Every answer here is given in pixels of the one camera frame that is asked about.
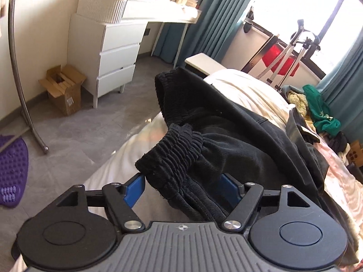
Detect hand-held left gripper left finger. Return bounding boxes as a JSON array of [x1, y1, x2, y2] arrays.
[[56, 173, 147, 233]]

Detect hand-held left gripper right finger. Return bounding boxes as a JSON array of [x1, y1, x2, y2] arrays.
[[221, 173, 311, 232]]

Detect black pants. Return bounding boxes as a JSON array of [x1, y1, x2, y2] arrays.
[[135, 67, 361, 265]]

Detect pile of mixed clothes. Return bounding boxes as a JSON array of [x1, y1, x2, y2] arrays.
[[326, 132, 353, 163]]

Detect dark grey garment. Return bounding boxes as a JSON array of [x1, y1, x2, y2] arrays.
[[286, 104, 330, 160]]

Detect bed with white sheet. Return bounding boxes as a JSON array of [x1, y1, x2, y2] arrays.
[[13, 68, 363, 272]]

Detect yellow garment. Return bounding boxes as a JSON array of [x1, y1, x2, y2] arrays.
[[287, 92, 310, 117]]

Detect pink floral blanket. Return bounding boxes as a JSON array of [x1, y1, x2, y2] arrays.
[[310, 140, 363, 224]]

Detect green garment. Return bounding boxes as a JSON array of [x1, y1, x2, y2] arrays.
[[302, 84, 341, 137]]

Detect open cardboard box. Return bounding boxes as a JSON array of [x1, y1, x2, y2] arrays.
[[38, 65, 87, 116]]

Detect purple massage mat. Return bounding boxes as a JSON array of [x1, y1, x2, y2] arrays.
[[0, 134, 29, 209]]

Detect white bench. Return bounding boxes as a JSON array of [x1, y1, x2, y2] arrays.
[[184, 53, 228, 79]]

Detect small brown cardboard box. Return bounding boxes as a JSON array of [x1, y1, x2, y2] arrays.
[[349, 140, 363, 163]]

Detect white drawer cabinet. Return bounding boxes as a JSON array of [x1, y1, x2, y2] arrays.
[[68, 14, 147, 109]]

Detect red cloth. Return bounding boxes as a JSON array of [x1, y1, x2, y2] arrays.
[[261, 44, 300, 76]]

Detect teal curtain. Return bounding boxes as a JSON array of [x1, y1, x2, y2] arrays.
[[157, 0, 257, 66], [318, 24, 363, 146]]

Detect black hanging bag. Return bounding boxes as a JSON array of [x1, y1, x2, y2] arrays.
[[242, 6, 255, 34]]

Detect curved metal rack pole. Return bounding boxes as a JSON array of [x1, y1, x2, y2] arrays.
[[0, 0, 49, 155]]

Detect white desk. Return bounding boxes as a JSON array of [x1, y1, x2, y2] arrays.
[[120, 0, 202, 69]]

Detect white ribbed storage box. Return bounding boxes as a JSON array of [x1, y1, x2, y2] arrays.
[[76, 0, 129, 25]]

